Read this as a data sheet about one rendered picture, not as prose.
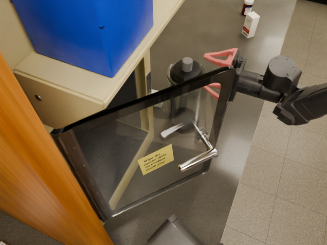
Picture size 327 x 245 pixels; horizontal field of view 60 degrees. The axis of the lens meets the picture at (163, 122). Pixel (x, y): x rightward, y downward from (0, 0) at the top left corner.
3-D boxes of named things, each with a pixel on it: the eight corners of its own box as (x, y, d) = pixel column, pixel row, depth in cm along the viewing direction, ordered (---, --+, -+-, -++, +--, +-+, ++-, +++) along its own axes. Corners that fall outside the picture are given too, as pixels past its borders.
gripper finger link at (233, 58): (209, 40, 71) (246, 49, 68) (206, 61, 76) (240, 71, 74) (200, 56, 67) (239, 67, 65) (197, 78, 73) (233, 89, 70)
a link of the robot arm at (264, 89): (279, 109, 71) (284, 90, 73) (287, 95, 64) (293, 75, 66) (251, 100, 72) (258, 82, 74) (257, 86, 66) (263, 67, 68)
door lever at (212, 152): (169, 155, 61) (169, 150, 59) (207, 137, 63) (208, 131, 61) (181, 176, 59) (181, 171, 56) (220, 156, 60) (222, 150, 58)
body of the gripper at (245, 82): (239, 55, 70) (269, 62, 68) (232, 84, 78) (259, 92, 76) (232, 71, 67) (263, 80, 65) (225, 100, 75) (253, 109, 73)
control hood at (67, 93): (41, 125, 38) (8, 70, 30) (148, 2, 55) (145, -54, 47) (116, 156, 35) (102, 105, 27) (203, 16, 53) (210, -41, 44)
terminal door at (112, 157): (104, 217, 72) (57, 128, 40) (207, 169, 80) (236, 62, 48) (105, 220, 72) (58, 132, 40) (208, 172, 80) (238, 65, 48)
